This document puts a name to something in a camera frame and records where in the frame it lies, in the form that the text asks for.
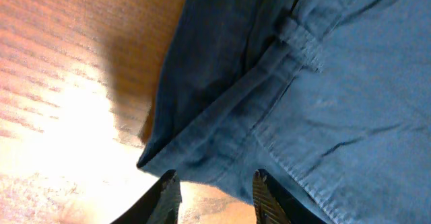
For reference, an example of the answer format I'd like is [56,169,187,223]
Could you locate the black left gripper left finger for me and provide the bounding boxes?
[112,170,182,224]

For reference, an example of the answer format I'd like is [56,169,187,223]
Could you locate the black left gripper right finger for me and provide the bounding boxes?
[253,169,325,224]

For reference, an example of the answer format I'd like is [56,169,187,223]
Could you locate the navy blue shorts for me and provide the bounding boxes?
[137,0,430,223]

